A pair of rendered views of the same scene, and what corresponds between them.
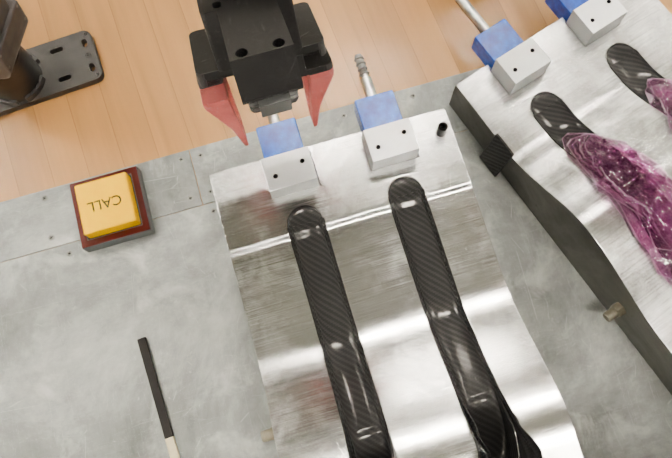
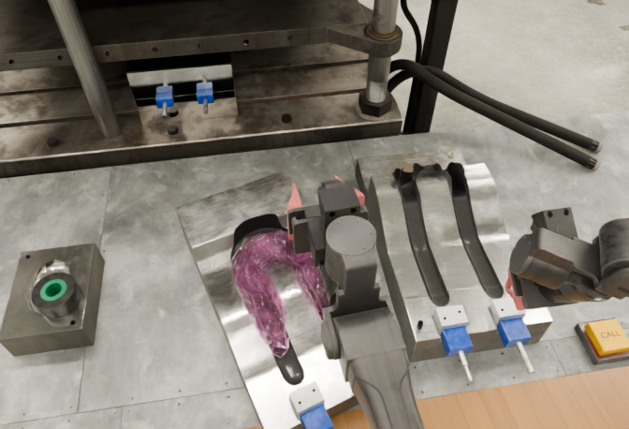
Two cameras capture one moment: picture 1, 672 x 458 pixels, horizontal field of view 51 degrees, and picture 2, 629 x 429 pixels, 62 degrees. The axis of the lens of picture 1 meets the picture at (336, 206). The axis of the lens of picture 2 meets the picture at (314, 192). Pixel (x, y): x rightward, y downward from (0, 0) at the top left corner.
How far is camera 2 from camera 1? 79 cm
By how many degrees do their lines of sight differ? 57
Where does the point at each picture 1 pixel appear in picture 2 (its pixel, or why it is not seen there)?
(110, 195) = (607, 338)
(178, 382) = not seen: hidden behind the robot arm
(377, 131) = (460, 320)
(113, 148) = (617, 383)
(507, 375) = (398, 209)
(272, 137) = (520, 330)
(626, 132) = (308, 320)
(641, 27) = (275, 394)
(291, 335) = (494, 244)
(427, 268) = (427, 266)
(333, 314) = (474, 252)
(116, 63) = not seen: outside the picture
